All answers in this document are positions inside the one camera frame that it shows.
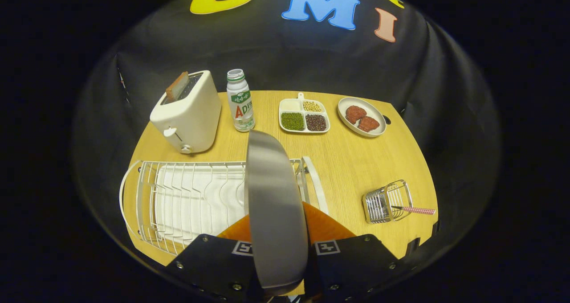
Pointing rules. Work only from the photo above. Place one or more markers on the white bottle with green label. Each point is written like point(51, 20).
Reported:
point(240, 107)

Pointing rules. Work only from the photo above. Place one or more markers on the round beige plate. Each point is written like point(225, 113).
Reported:
point(276, 205)

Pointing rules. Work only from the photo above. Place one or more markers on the pile of dark red beans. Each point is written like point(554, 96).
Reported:
point(316, 122)

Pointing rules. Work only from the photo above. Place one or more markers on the white drip tray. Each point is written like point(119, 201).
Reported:
point(191, 200)

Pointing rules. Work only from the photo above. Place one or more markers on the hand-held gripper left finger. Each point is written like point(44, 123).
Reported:
point(213, 267)

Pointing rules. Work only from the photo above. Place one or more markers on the red meat piece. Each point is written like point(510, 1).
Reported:
point(368, 124)
point(355, 114)

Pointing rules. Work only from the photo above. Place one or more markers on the bread slice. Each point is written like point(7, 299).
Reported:
point(177, 87)

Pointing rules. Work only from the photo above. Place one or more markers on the oval beige meat plate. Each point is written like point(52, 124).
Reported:
point(375, 113)

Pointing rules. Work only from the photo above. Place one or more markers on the white toaster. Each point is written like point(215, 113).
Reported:
point(191, 120)

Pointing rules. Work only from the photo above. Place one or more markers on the black backdrop cloth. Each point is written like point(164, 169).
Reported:
point(311, 62)

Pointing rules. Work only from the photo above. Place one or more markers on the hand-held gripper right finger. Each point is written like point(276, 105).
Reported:
point(352, 267)

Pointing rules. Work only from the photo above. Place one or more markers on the pile of green mung beans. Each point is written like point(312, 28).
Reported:
point(292, 121)

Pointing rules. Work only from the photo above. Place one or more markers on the white divided dish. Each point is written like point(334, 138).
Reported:
point(290, 105)

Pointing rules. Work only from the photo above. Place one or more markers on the pile of yellow soybeans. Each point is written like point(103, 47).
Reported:
point(312, 106)

